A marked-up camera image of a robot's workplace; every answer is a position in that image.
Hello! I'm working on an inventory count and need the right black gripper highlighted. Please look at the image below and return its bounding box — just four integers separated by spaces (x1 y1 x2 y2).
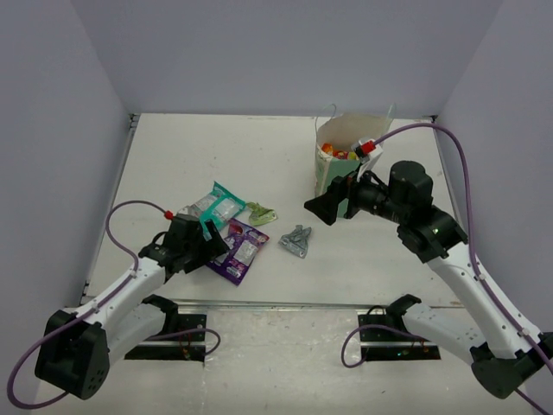
304 161 410 226

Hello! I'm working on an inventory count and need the purple snack packet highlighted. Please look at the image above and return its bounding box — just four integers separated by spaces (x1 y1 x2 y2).
207 219 270 286

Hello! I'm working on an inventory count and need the orange snack packet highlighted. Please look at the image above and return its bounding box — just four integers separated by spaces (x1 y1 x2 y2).
321 143 341 158

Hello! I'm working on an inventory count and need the red chips bag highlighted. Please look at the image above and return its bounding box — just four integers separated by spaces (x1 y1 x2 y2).
334 150 355 160

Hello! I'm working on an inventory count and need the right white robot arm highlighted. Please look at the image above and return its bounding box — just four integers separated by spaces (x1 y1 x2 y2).
304 161 552 399

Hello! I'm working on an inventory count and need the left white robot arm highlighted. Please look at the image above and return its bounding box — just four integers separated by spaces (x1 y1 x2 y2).
35 214 228 400

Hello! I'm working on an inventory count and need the green paper bag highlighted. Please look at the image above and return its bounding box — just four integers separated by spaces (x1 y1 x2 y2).
315 104 396 196

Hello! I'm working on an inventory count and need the teal snack packet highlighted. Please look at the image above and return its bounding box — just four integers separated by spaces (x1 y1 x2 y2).
189 182 246 231

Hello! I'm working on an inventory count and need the silver foil wrapper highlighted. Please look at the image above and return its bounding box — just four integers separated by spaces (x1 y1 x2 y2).
278 225 312 259

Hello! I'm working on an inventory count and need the small green wrapper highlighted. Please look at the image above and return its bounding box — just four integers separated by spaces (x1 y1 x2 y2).
246 201 278 227

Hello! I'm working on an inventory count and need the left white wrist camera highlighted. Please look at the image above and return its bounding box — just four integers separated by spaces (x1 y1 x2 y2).
177 206 196 217

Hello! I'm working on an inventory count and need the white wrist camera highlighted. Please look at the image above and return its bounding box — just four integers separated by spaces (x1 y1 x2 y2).
177 206 196 217
351 137 384 175

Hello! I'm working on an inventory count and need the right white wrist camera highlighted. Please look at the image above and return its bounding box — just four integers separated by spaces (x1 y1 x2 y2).
351 137 384 175

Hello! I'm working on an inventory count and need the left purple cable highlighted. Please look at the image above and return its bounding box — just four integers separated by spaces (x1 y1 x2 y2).
7 200 174 410

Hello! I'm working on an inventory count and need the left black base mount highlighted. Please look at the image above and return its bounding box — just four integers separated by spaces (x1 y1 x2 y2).
124 311 207 362

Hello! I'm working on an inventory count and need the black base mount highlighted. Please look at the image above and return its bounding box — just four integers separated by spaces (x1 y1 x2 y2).
124 311 207 362
358 306 442 362

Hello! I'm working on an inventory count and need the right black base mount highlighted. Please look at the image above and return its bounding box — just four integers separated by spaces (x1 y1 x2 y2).
358 306 442 362

